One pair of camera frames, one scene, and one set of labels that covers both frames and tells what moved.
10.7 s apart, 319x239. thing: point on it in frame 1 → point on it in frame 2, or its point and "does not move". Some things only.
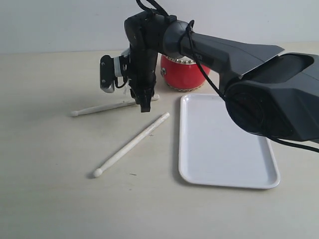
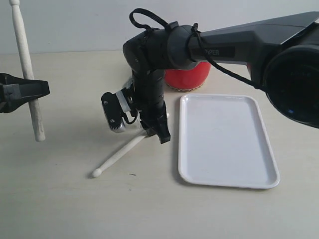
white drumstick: x=101 y=108 → x=35 y=104
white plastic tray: x=215 y=151 does not move
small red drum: x=182 y=73 does not move
